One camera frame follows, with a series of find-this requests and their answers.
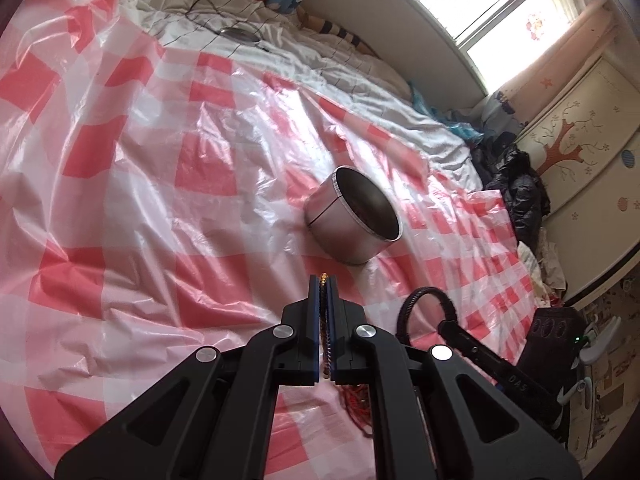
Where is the brown beaded bracelet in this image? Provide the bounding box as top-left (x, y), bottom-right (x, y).
top-left (319, 272), bottom-right (333, 381)

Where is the cream cloth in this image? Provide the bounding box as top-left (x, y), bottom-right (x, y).
top-left (517, 230), bottom-right (568, 306)

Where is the red cord bracelet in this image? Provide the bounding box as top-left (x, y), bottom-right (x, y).
top-left (336, 382), bottom-right (375, 437)

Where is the cream wardrobe with tree print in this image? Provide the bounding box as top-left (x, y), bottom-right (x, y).
top-left (515, 35), bottom-right (640, 306)

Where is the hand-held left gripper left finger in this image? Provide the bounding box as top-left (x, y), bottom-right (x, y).
top-left (54, 275), bottom-right (321, 480)

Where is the white striped bed sheet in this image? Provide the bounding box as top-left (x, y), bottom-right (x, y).
top-left (117, 0), bottom-right (483, 191)

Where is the red checkered plastic sheet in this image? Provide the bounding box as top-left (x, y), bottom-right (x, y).
top-left (0, 0), bottom-right (551, 480)

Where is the pink cartoon print curtain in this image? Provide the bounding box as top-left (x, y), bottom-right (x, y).
top-left (482, 0), bottom-right (616, 126)

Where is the round grey device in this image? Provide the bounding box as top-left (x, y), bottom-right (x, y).
top-left (217, 26), bottom-right (262, 43)

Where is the blue plastic bag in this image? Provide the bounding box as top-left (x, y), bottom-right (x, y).
top-left (407, 80), bottom-right (486, 146)

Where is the black braided bracelet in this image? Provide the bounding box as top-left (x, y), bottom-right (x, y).
top-left (396, 286), bottom-right (460, 346)

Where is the black puffer jacket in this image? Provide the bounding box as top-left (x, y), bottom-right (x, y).
top-left (472, 132), bottom-right (551, 261)

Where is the window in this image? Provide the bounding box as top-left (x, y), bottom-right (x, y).
top-left (382, 0), bottom-right (601, 61)

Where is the round metal tin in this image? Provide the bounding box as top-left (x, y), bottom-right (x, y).
top-left (304, 165), bottom-right (403, 266)

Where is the striped pillow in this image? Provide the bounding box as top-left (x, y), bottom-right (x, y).
top-left (297, 7), bottom-right (381, 56)

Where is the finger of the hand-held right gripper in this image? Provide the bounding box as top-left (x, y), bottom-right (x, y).
top-left (437, 317), bottom-right (566, 428)

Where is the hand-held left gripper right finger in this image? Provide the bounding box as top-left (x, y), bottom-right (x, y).
top-left (327, 275), bottom-right (583, 480)

